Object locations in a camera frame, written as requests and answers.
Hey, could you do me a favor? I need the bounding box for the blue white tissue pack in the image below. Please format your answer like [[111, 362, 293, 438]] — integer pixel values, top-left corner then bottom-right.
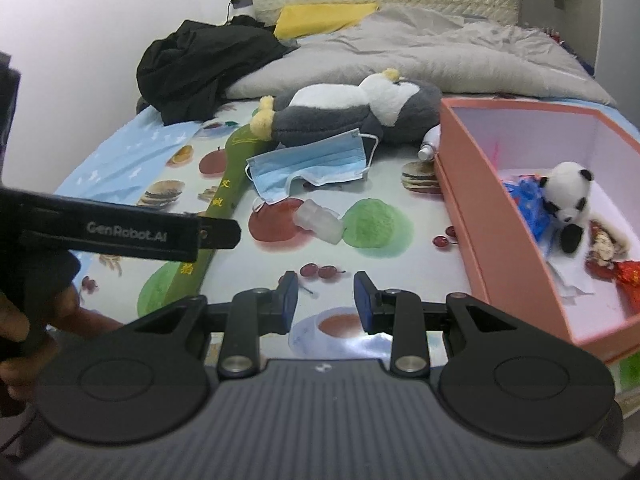
[[502, 174, 554, 256]]

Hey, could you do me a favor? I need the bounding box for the white wardrobe cabinet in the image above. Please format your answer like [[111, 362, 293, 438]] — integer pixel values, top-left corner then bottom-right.
[[520, 0, 639, 125]]

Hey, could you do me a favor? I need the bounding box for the white small bottle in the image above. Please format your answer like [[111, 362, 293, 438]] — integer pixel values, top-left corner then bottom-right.
[[418, 125, 440, 162]]

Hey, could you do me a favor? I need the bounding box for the pink open cardboard box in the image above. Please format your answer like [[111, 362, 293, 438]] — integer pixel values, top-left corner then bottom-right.
[[435, 99, 639, 362]]

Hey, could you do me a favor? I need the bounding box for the red snack packet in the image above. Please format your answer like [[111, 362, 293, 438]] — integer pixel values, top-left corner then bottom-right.
[[585, 220, 627, 280]]

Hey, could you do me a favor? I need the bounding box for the green embroidered plush stick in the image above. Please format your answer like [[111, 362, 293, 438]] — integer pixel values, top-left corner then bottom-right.
[[162, 125, 273, 306]]

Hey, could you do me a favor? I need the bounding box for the black clothing pile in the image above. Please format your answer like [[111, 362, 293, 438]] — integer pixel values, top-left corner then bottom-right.
[[136, 15, 295, 126]]

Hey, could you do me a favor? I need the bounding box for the person's left hand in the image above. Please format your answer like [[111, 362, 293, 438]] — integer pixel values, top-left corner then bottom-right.
[[1, 285, 122, 402]]

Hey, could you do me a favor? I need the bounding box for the large grey penguin plush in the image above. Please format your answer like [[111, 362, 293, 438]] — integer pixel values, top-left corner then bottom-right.
[[250, 68, 442, 148]]

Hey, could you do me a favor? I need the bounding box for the blue surgical mask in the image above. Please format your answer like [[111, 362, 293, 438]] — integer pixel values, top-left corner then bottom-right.
[[245, 129, 380, 205]]

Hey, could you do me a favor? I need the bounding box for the yellow pillow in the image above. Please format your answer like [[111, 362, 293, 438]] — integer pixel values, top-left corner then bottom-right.
[[273, 3, 378, 40]]

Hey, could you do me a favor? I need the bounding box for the white paper towel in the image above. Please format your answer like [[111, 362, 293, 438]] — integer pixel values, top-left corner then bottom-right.
[[546, 250, 596, 304]]

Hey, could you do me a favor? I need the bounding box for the white fluffy scrunchie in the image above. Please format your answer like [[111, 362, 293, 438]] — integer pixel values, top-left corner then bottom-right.
[[590, 214, 631, 252]]

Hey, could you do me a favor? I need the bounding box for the small panda plush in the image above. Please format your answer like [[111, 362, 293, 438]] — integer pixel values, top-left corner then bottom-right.
[[538, 162, 593, 255]]

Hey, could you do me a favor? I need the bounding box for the grey duvet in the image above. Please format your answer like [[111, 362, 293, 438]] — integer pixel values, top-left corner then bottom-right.
[[226, 6, 615, 105]]

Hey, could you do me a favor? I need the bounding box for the red foil packet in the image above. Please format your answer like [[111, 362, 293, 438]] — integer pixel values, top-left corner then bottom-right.
[[613, 260, 640, 297]]

